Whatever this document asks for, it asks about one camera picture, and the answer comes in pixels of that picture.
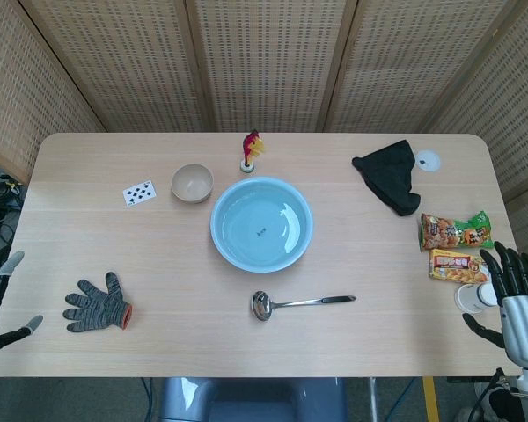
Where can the metal ladle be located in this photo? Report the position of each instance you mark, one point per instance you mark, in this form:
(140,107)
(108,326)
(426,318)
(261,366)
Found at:
(264,304)

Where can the green orange snack bag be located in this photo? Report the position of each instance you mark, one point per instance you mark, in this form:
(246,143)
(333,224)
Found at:
(457,230)

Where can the red yellow feather shuttlecock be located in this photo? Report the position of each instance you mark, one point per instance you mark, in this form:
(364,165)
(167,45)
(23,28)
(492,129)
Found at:
(251,151)

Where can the black cloth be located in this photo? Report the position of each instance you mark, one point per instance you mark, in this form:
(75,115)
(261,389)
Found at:
(389,176)

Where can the small beige bowl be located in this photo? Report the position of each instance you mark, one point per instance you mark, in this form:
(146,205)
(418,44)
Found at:
(192,182)

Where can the yellow snack packet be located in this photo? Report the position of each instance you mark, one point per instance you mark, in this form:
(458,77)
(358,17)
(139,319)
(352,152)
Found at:
(455,265)

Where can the grey knit work glove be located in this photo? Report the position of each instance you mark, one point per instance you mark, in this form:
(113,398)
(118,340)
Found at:
(97,305)

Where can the light blue large bowl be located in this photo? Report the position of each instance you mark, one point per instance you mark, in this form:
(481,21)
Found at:
(261,224)

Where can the blue grey chair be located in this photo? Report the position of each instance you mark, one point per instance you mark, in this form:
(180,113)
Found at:
(253,399)

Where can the spades playing card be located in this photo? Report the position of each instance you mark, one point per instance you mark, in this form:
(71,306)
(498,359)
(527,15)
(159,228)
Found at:
(139,194)

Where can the white paper cup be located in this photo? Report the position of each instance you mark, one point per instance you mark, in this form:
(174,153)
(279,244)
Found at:
(473,298)

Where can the woven folding screen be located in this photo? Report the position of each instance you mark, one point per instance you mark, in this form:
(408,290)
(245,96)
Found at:
(264,61)

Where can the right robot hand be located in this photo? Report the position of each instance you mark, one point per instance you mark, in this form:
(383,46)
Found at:
(522,321)

